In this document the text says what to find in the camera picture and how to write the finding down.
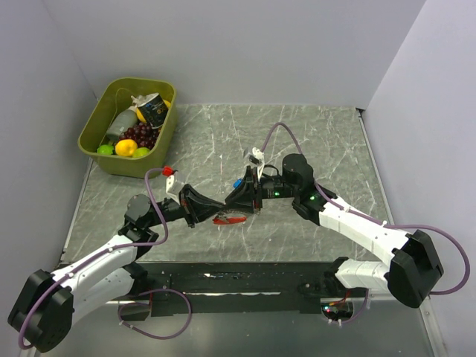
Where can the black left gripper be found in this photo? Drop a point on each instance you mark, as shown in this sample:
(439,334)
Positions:
(207,207)

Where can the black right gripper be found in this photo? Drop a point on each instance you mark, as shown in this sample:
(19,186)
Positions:
(242,198)

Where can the key with blue tag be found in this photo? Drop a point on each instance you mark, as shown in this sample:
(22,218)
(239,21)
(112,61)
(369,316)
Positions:
(237,183)

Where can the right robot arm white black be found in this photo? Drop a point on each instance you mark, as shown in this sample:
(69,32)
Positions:
(407,264)

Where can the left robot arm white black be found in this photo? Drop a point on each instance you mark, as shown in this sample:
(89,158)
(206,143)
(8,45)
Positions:
(50,303)

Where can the green lime right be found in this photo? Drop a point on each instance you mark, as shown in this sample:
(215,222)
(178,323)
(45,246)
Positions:
(140,152)

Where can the green lime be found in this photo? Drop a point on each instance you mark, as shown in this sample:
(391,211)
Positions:
(105,149)
(140,152)

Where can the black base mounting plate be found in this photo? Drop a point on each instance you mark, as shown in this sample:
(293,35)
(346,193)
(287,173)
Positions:
(235,287)

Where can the dark red grape bunch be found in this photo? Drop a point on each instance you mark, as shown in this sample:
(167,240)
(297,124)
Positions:
(142,134)

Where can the yellow lemon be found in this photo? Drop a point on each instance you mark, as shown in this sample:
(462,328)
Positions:
(125,148)

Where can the green lime left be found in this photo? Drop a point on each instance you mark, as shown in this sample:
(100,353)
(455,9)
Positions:
(105,149)

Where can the black crumpled paper cup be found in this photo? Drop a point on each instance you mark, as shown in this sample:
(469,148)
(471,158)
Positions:
(151,108)

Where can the grey plastic bottle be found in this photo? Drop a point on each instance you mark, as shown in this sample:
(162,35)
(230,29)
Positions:
(122,123)

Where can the olive green plastic bin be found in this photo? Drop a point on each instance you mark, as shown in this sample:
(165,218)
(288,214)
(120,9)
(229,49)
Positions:
(117,98)

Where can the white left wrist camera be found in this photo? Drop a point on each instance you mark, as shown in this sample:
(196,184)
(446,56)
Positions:
(174,182)

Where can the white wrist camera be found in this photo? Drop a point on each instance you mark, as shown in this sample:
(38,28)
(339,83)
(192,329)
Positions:
(174,182)
(256,157)

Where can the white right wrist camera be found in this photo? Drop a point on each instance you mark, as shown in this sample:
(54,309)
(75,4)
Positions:
(256,157)

